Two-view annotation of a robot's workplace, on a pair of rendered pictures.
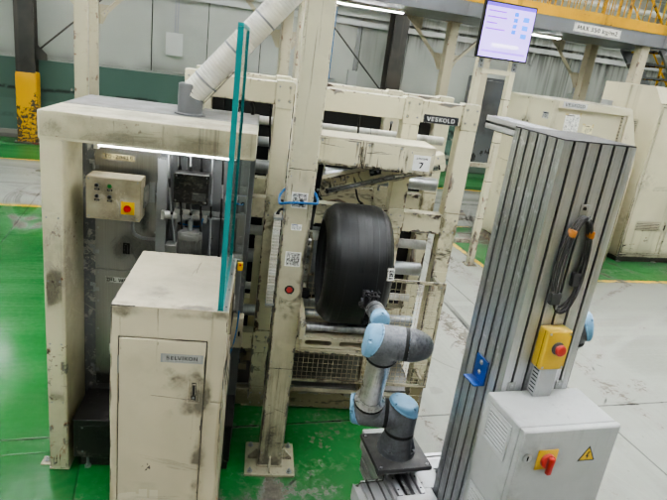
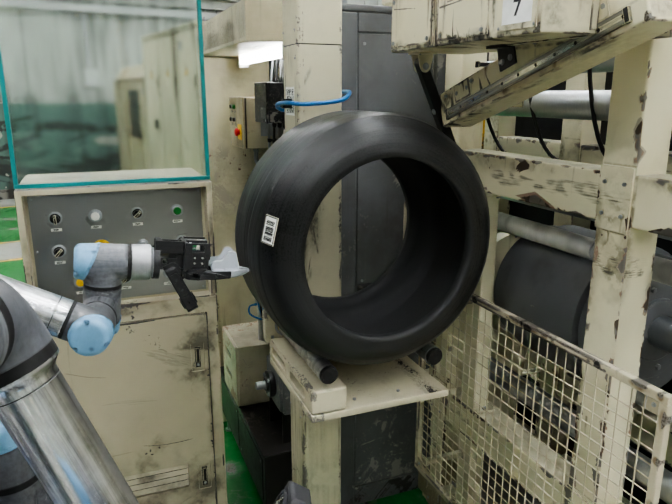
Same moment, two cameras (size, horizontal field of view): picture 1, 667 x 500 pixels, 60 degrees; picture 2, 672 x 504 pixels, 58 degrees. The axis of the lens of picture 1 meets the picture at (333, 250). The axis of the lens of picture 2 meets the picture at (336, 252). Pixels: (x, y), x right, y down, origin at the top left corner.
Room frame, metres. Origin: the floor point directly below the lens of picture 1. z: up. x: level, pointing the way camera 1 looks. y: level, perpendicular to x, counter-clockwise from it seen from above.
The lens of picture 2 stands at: (2.32, -1.52, 1.53)
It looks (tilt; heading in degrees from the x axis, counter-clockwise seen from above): 14 degrees down; 77
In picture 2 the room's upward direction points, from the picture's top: straight up
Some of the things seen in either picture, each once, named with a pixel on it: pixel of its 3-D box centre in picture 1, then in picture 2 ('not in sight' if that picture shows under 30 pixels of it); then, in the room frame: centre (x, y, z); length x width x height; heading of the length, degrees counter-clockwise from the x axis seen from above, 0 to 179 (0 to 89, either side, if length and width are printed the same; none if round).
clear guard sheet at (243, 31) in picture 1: (234, 162); (102, 14); (2.10, 0.40, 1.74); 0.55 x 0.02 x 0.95; 9
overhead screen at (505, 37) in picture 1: (505, 32); not in sight; (6.46, -1.46, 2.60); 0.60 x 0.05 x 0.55; 108
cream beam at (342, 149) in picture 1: (372, 152); (496, 13); (3.03, -0.13, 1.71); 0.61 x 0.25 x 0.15; 99
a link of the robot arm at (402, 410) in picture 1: (400, 414); (4, 438); (1.94, -0.34, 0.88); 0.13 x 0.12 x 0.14; 90
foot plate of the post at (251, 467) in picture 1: (269, 456); not in sight; (2.66, 0.20, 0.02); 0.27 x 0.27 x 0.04; 9
